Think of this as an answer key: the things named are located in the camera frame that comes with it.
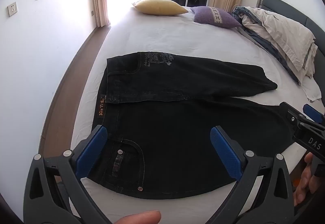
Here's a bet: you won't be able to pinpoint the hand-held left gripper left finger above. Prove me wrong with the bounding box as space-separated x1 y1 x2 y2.
23 124 112 224

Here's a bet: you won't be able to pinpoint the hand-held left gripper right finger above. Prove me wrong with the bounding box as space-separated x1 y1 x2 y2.
208 125 296 224

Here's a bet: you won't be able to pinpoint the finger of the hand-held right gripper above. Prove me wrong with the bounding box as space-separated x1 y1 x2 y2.
279 101 309 138
303 103 325 129

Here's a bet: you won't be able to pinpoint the black denim pants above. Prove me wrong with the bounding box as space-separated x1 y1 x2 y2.
86 51 296 200

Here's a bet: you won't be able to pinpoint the person's right hand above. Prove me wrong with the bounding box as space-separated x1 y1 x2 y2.
293 153 317 207

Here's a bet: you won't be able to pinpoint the person's left hand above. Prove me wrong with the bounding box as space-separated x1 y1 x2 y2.
112 210 162 224

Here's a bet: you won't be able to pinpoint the beige and grey duvet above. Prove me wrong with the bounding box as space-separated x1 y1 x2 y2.
232 6 323 102

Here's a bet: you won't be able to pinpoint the dark grey padded headboard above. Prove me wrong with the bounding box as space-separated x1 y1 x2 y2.
256 0 325 92

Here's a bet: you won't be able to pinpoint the bed with white sheet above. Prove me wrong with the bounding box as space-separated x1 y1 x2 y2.
70 5 323 224

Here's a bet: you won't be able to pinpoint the purple pillow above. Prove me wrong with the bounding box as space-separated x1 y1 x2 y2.
190 6 242 28

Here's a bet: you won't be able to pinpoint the yellow pillow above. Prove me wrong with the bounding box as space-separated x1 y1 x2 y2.
132 0 189 15

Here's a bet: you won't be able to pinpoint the white wall socket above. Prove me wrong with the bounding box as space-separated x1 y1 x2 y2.
7 2 18 17

